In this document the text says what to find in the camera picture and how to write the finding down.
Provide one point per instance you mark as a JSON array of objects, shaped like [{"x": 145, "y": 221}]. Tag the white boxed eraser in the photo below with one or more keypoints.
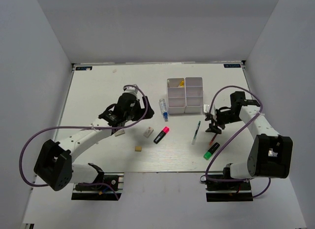
[{"x": 148, "y": 132}]

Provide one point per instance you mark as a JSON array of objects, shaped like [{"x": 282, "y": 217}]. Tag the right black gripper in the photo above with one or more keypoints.
[{"x": 213, "y": 128}]

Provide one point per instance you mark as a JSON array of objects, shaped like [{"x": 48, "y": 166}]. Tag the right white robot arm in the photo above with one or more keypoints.
[{"x": 270, "y": 155}]

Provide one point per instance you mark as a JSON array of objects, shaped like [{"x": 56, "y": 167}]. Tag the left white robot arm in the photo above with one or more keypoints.
[{"x": 55, "y": 164}]

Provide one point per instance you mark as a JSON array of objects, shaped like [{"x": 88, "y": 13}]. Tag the green black highlighter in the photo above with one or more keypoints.
[{"x": 211, "y": 151}]

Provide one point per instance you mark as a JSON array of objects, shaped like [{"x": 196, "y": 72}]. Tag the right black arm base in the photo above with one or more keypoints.
[{"x": 227, "y": 191}]

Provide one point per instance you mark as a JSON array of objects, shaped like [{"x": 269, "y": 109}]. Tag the right blue table label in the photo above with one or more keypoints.
[{"x": 232, "y": 65}]

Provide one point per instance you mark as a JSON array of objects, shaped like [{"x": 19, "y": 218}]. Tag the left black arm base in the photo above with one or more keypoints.
[{"x": 110, "y": 188}]

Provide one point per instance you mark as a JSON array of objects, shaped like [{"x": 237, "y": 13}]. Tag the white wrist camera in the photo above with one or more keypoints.
[
  {"x": 208, "y": 110},
  {"x": 131, "y": 89}
]

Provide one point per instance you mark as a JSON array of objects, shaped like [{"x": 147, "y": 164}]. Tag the left white divided container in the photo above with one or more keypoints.
[{"x": 176, "y": 97}]

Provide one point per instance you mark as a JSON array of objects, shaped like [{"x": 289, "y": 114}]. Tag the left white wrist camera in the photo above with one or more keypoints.
[{"x": 131, "y": 89}]

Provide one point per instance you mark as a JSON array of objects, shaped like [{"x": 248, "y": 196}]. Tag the green gel pen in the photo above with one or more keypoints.
[{"x": 195, "y": 133}]

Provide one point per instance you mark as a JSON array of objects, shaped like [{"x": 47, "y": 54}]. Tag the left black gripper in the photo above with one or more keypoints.
[{"x": 141, "y": 111}]

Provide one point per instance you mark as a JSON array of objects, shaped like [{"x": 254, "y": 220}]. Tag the white divided container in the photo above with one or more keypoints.
[
  {"x": 176, "y": 97},
  {"x": 194, "y": 94}
]

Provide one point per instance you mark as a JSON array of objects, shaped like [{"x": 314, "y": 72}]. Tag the clear blue pen pack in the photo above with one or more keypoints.
[{"x": 163, "y": 109}]

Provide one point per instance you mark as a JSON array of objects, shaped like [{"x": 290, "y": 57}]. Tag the pink black highlighter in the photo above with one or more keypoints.
[{"x": 161, "y": 135}]

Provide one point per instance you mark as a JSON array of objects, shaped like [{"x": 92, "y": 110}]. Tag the right white divided container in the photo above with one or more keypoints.
[{"x": 194, "y": 94}]

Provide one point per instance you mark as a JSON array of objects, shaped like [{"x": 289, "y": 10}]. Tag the red gel pen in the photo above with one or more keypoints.
[{"x": 212, "y": 140}]

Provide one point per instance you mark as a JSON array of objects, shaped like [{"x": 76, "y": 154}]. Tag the blue table label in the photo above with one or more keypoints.
[
  {"x": 232, "y": 65},
  {"x": 83, "y": 68}
]

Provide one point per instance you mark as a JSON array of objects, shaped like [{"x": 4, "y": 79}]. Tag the grey white eraser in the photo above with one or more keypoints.
[{"x": 120, "y": 132}]

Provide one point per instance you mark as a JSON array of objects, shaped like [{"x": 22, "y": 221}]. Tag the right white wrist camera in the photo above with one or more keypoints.
[{"x": 208, "y": 110}]

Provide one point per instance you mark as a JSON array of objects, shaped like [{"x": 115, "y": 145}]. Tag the left blue table label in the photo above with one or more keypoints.
[{"x": 83, "y": 68}]

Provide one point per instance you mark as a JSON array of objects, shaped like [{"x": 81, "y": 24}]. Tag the tan eraser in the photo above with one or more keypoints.
[{"x": 138, "y": 148}]

